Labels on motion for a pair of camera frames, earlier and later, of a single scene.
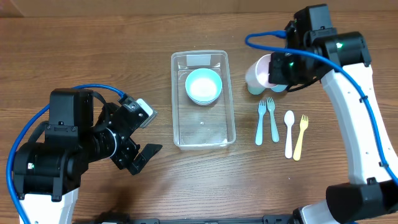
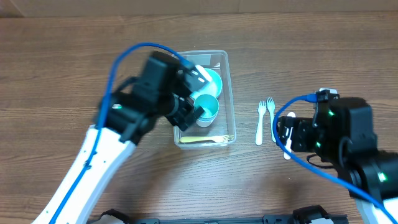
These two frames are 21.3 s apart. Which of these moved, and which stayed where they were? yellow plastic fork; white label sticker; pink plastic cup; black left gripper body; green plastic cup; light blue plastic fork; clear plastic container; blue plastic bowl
Moved: green plastic cup; black left gripper body; pink plastic cup; yellow plastic fork
Stayed: blue plastic bowl; light blue plastic fork; clear plastic container; white label sticker
